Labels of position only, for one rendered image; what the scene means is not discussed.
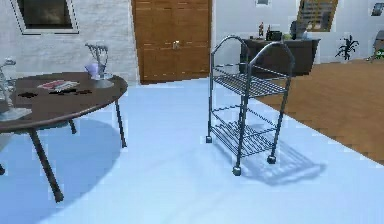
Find brown wooden double door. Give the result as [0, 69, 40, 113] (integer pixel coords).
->
[131, 0, 213, 85]

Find pale purple glass vase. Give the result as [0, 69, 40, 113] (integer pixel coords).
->
[84, 63, 100, 80]

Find black box on sideboard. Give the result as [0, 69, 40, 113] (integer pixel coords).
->
[266, 30, 283, 42]

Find dark brown sideboard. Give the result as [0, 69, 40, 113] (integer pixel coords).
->
[239, 37, 322, 80]

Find round dark brown table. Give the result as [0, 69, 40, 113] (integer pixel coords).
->
[0, 71, 129, 204]

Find red and white book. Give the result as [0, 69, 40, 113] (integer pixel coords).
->
[37, 79, 80, 92]

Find wooden framed slatted window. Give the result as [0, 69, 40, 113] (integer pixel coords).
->
[296, 0, 339, 33]

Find dark house plant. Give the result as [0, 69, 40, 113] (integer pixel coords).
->
[334, 34, 360, 62]

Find white framed dark window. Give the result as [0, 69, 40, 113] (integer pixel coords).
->
[9, 0, 80, 36]

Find dark framed picture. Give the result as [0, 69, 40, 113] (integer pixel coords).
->
[370, 2, 384, 17]

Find grey metal wire cart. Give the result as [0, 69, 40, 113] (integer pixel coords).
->
[205, 35, 296, 177]

